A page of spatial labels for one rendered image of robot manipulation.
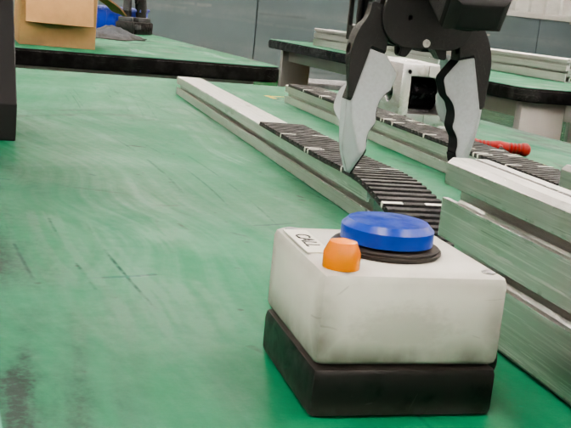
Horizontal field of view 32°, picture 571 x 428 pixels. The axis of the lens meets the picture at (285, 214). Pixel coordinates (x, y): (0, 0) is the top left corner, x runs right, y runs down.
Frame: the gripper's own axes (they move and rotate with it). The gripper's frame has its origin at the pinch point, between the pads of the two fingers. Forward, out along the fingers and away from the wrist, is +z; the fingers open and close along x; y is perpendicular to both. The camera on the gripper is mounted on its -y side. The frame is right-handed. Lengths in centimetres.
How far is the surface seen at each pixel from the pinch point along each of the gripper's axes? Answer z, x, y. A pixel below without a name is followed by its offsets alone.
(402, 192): 2.2, 0.0, 0.3
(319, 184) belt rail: 4.6, 2.1, 14.5
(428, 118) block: 4, -34, 75
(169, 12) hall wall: 7, -144, 1104
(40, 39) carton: 4, 22, 206
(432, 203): 2.6, -1.8, -1.7
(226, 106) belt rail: 3, 2, 57
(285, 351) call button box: 3.8, 17.1, -29.8
